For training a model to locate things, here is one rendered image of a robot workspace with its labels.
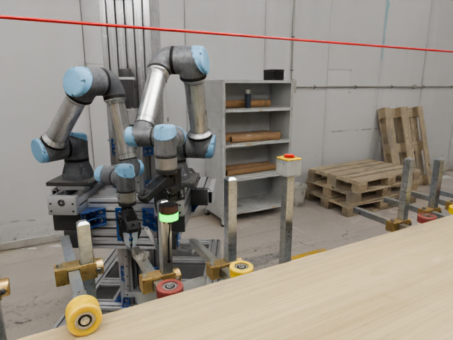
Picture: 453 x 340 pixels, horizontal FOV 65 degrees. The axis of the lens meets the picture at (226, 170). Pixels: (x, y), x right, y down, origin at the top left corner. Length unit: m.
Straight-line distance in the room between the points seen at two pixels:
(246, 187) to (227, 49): 1.65
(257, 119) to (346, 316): 3.53
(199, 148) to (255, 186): 2.89
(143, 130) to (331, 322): 0.87
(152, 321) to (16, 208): 2.95
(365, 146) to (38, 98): 4.34
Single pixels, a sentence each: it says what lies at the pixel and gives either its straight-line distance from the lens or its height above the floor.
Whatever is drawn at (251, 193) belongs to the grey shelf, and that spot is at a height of 0.17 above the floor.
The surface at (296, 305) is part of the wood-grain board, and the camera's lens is 1.07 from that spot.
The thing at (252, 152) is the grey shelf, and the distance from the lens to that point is 4.41.
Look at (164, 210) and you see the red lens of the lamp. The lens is 1.13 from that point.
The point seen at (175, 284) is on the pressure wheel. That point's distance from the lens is 1.15.
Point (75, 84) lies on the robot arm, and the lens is 1.54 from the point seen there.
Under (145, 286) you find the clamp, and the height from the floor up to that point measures 0.85.
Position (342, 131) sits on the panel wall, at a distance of 5.34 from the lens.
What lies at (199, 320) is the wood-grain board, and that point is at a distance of 1.00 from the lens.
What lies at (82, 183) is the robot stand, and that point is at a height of 1.03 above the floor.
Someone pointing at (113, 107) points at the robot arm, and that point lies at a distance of 1.63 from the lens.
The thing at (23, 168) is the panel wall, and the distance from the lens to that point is 3.75.
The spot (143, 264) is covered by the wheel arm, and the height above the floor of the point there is 0.86.
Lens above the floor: 1.49
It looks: 13 degrees down
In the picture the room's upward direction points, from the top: straight up
